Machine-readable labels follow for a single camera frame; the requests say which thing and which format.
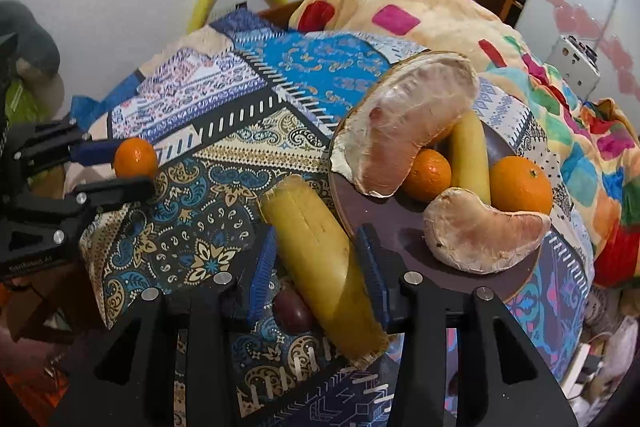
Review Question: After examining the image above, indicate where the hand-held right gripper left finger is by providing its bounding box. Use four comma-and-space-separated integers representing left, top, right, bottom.
50, 226, 279, 427

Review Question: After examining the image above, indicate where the small tangerine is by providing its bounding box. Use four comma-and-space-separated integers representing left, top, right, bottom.
114, 138, 159, 179
402, 148, 452, 202

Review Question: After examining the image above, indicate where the blue patterned bed sheet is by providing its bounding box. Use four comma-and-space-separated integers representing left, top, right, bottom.
70, 14, 596, 427

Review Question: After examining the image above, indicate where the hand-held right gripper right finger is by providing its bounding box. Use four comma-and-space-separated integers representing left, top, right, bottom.
352, 224, 578, 427

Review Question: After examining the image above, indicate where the dark purple passion fruit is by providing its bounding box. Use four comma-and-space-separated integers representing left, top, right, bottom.
274, 289, 316, 334

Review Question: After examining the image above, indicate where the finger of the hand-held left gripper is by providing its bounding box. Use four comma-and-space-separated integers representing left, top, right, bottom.
74, 176, 157, 212
12, 119, 119, 172

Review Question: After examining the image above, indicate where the small white cabinet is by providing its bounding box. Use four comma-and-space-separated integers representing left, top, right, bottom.
545, 34, 601, 100

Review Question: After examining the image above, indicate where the grey plush toy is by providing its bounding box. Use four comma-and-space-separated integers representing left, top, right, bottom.
0, 0, 66, 118

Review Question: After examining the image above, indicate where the wooden bed frame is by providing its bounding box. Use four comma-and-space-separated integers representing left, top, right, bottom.
257, 0, 306, 28

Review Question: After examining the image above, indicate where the yellow banana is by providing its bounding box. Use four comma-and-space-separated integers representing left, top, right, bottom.
259, 175, 391, 365
447, 109, 492, 205

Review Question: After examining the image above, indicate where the purple round plate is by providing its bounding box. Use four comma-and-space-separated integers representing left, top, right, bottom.
327, 107, 553, 304

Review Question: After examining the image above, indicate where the large pomelo segment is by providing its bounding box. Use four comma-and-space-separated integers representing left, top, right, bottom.
330, 52, 481, 198

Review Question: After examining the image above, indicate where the small pomelo segment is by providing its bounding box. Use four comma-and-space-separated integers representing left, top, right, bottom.
423, 188, 552, 275

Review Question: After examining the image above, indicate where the large tangerine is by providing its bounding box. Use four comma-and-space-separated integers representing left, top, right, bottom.
489, 155, 554, 215

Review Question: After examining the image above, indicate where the colourful patchwork quilt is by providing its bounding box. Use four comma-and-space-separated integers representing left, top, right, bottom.
290, 0, 640, 288

